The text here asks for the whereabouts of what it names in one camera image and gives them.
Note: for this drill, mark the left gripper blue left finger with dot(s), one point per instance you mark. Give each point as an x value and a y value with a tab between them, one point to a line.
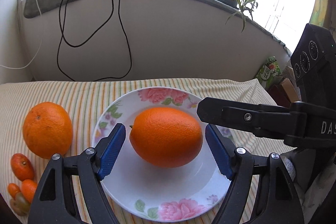
54	200

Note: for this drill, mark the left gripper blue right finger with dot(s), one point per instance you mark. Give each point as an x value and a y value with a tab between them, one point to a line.
276	199

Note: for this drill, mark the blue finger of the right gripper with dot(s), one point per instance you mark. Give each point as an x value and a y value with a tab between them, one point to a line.
264	121

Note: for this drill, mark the green-brown plum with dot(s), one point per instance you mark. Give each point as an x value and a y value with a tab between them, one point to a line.
22	201

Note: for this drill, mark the large rough orange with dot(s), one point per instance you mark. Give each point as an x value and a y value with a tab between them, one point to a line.
47	130

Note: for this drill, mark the floral white plate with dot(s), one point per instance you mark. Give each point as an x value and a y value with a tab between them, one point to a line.
151	192

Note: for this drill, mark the smooth orange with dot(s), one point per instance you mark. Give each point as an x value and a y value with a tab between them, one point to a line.
166	137

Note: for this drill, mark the brown kiwi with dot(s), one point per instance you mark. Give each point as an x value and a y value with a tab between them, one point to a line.
19	208

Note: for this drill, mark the cardboard box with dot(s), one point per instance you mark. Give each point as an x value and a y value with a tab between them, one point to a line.
284	93

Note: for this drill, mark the green snack bag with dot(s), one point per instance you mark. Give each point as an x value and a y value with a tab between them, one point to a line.
268	72

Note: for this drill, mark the reddish mandarin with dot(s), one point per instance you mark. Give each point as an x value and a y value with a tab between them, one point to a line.
22	167

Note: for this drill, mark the tiny orange mandarin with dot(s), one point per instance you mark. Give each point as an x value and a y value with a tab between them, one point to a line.
13	190

